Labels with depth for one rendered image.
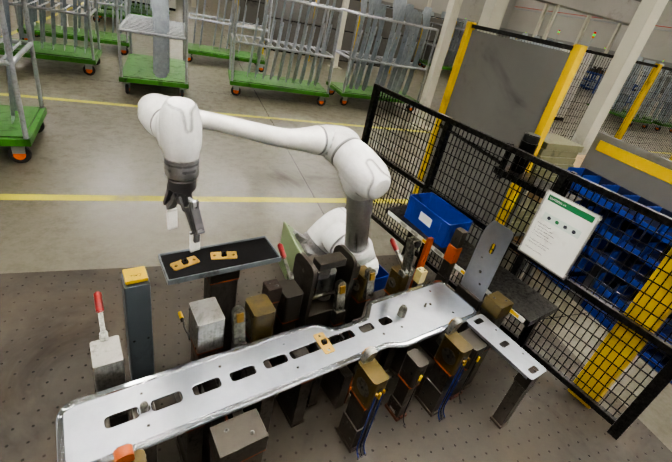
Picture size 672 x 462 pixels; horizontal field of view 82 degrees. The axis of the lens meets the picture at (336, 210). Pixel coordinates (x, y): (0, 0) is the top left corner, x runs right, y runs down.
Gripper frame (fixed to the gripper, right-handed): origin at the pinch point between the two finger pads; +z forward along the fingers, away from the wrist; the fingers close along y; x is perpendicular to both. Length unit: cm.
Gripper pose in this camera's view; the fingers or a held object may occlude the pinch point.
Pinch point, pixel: (183, 236)
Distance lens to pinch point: 126.7
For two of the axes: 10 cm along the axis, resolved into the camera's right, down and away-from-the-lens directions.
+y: 7.1, 4.5, -5.4
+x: 6.8, -2.5, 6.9
